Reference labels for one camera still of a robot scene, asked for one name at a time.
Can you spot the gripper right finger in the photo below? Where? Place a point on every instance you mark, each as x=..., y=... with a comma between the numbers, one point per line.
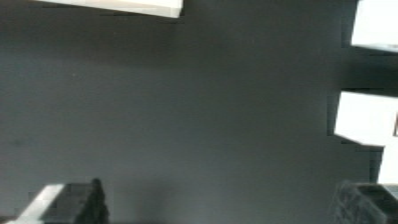
x=366, y=203

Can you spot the white table leg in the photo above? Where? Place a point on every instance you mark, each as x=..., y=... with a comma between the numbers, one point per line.
x=374, y=25
x=366, y=118

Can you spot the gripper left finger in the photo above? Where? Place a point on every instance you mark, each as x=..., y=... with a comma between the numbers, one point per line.
x=67, y=204

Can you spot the white U-shaped obstacle fence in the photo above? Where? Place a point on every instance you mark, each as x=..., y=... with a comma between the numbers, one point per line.
x=163, y=8

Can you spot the white table leg far left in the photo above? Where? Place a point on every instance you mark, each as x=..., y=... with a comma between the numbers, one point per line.
x=374, y=25

